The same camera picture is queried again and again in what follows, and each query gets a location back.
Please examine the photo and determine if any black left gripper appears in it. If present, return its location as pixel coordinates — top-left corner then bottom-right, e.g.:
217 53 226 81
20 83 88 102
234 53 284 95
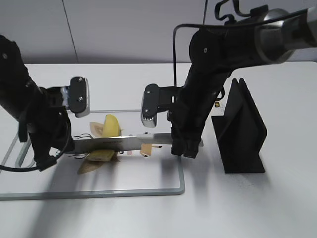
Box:
18 87 75 171

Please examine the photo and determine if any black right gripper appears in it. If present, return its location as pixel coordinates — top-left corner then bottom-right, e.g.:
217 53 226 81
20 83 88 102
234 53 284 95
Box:
169 66 224 158

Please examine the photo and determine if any white-handled kitchen knife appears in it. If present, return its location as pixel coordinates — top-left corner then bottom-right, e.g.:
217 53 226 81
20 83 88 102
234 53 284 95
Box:
71 132 205 155

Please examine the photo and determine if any peeled yellow banana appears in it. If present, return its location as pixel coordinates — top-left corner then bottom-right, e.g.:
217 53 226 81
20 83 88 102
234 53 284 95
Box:
86 114 121 162

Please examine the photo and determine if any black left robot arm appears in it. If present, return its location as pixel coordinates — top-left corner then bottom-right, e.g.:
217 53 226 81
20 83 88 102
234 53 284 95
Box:
0 36 97 173

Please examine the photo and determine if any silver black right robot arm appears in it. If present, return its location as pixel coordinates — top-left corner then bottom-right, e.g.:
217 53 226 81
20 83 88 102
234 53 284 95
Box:
168 6 317 158

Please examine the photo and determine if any grey-rimmed deer cutting board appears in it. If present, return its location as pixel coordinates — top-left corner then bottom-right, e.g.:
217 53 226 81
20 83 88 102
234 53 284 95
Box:
0 110 185 200

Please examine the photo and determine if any black knife stand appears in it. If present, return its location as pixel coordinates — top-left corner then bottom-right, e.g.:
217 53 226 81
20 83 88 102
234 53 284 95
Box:
211 78 267 174

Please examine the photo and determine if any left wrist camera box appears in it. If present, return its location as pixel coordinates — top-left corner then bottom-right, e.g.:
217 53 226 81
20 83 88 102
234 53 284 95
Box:
60 76 90 118

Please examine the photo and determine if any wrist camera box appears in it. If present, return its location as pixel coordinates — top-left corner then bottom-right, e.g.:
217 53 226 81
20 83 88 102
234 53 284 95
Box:
141 83 181 128
60 76 90 118

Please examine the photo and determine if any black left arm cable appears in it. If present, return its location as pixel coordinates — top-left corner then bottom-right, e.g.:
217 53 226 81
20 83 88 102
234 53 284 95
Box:
0 116 73 173

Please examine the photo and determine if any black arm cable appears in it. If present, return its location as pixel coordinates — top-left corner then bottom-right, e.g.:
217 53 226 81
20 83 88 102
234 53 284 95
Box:
0 116 73 173
172 0 310 88

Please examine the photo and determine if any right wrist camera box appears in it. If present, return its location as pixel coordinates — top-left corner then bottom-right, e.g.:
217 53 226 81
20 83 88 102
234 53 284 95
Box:
141 83 181 128

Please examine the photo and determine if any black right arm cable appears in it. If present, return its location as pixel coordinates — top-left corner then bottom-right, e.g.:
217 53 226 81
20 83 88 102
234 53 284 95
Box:
172 0 310 88

